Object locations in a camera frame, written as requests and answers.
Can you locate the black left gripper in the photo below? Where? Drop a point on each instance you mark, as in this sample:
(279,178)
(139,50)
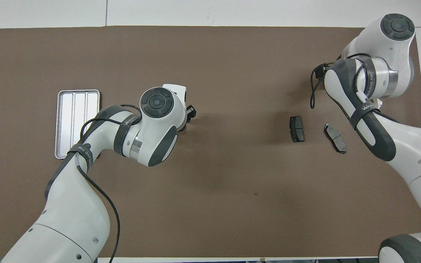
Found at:
(185,124)

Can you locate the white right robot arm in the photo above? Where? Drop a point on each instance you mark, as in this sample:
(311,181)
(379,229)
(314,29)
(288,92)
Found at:
(415,153)

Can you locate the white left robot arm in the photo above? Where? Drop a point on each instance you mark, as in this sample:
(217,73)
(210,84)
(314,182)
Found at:
(71,219)

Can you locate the silver metal tray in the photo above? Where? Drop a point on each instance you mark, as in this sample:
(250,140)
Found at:
(71,120)

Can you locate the brown table mat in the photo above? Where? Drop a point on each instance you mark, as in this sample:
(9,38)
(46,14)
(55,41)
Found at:
(232,73)

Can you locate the short dark brake pad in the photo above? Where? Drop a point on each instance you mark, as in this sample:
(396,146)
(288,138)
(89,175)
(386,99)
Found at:
(297,128)

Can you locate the long dark brake pad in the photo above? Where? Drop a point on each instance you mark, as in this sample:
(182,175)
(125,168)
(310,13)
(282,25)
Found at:
(335,138)

